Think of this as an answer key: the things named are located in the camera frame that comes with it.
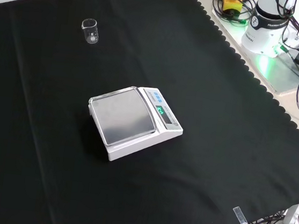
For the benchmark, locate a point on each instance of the small clear glass beaker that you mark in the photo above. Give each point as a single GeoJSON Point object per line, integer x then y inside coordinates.
{"type": "Point", "coordinates": [91, 33]}

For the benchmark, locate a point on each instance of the white electronic balance steel pan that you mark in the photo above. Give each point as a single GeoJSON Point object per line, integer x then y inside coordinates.
{"type": "Point", "coordinates": [127, 117]}

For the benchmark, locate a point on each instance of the black cloth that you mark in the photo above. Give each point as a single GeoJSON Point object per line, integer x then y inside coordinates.
{"type": "Point", "coordinates": [207, 102]}

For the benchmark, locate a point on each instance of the yellow stop button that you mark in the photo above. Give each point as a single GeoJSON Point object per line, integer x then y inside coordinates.
{"type": "Point", "coordinates": [232, 3]}

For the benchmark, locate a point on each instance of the clear tape strip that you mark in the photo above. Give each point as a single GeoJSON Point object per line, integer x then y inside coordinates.
{"type": "Point", "coordinates": [240, 216]}

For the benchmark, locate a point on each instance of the white table leg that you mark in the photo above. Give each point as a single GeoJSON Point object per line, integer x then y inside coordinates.
{"type": "Point", "coordinates": [290, 216]}

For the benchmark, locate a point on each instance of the metal base plate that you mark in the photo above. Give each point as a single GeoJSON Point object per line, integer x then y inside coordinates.
{"type": "Point", "coordinates": [280, 75]}

